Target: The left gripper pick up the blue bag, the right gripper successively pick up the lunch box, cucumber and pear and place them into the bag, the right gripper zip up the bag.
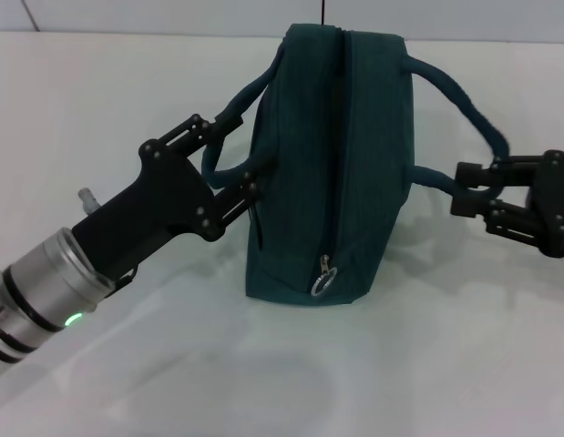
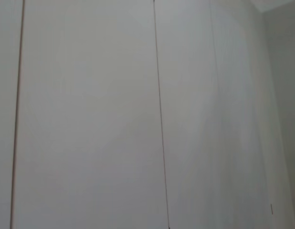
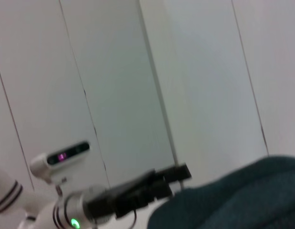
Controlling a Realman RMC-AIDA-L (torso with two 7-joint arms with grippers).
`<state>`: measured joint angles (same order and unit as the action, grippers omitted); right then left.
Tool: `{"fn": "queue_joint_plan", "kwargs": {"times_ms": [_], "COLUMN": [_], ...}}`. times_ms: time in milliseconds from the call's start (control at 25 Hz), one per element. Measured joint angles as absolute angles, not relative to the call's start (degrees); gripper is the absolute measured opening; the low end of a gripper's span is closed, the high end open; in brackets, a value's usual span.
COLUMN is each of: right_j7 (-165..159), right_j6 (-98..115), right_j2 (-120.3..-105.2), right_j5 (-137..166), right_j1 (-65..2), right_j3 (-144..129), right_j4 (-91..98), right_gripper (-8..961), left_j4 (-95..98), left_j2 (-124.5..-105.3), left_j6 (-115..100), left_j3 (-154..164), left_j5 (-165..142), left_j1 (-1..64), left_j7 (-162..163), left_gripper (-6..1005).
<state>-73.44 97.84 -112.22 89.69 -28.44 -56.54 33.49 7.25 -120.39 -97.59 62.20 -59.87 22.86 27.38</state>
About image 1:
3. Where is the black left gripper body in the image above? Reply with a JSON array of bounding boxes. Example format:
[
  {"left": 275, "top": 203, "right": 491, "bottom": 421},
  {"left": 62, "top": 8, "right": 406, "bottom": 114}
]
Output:
[{"left": 71, "top": 139, "right": 229, "bottom": 279}]

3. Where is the metal zipper pull ring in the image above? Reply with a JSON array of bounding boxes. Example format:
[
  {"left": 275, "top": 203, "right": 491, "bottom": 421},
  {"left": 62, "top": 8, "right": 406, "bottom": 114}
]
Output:
[{"left": 311, "top": 254, "right": 339, "bottom": 298}]

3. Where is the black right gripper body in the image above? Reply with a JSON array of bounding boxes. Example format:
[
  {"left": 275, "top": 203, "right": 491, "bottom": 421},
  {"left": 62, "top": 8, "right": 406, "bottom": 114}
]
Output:
[{"left": 526, "top": 148, "right": 564, "bottom": 259}]

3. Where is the dark teal fabric bag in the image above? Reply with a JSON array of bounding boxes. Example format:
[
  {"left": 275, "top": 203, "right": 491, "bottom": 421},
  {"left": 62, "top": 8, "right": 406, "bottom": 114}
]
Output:
[{"left": 201, "top": 22, "right": 511, "bottom": 310}]

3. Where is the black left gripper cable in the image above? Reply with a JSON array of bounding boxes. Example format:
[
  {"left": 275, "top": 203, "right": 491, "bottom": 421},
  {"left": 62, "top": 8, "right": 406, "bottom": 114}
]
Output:
[{"left": 106, "top": 268, "right": 139, "bottom": 300}]

